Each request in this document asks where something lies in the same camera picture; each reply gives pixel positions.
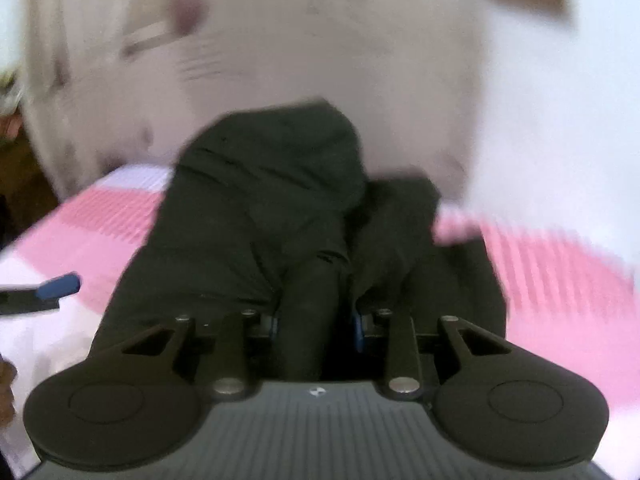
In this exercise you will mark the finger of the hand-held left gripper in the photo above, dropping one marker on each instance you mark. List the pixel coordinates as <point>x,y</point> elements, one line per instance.
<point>56,286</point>

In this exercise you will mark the pile of colourful cloth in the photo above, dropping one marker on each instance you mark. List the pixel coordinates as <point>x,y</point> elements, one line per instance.
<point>9,105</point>

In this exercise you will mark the pink and white checkered blanket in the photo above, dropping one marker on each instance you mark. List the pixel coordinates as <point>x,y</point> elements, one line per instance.
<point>550,285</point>

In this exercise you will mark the dark green jacket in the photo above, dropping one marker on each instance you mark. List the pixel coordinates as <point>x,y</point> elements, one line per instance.
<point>260,210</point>

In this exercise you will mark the wooden cabinet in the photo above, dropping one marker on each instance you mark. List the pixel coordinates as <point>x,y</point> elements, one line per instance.
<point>25,185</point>

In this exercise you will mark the person's left hand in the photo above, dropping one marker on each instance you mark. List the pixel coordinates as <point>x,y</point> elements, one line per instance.
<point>6,395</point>

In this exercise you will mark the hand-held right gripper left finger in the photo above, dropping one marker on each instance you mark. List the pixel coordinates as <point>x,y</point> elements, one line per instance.
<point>273,326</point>

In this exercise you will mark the beige floral cloth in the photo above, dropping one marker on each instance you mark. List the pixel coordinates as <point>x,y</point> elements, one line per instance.
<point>310,45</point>

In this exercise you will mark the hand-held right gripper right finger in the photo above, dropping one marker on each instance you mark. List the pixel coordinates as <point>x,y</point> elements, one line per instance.
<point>358,331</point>

